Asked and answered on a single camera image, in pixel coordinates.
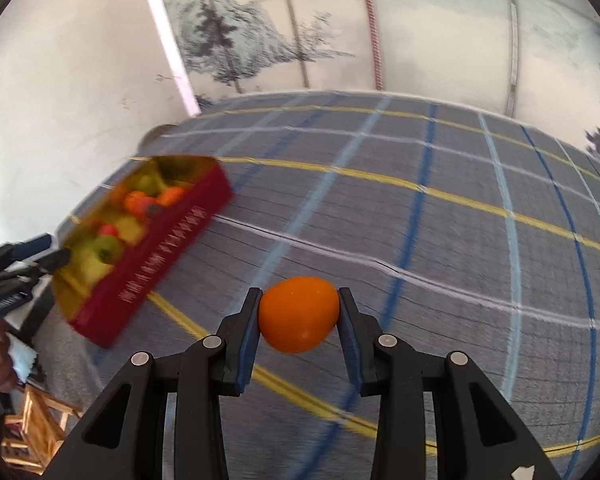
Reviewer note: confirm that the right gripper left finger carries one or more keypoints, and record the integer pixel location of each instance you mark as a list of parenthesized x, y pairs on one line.
[(121, 435)]

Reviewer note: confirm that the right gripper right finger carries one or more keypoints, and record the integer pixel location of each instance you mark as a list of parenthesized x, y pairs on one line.
[(478, 433)]

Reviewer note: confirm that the orange mandarin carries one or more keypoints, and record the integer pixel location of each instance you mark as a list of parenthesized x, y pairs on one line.
[(297, 314)]

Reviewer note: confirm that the white cloth on floor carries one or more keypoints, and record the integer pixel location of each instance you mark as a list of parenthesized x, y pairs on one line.
[(24, 359)]

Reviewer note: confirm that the wooden chair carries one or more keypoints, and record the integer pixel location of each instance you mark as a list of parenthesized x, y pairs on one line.
[(34, 435)]

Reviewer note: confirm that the red gold tin box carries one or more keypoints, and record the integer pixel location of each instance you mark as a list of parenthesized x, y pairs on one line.
[(127, 234)]

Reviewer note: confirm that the plaid grey tablecloth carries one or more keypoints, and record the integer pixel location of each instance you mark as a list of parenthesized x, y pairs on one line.
[(457, 229)]

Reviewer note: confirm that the painted folding screen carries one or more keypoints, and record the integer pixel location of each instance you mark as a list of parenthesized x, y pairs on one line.
[(535, 61)]

